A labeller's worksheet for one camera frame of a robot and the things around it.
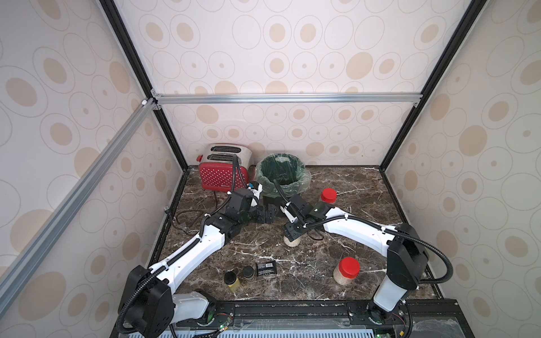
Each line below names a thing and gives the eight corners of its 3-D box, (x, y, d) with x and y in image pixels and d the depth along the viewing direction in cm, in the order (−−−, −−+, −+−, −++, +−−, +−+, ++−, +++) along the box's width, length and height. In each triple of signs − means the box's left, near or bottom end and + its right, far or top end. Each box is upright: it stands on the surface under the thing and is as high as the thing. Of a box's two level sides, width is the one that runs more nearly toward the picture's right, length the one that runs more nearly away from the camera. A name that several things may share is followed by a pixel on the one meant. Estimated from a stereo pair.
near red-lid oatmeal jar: (334, 286, 82) (342, 276, 72) (331, 267, 86) (338, 256, 77) (352, 286, 82) (362, 276, 72) (348, 268, 86) (357, 256, 77)
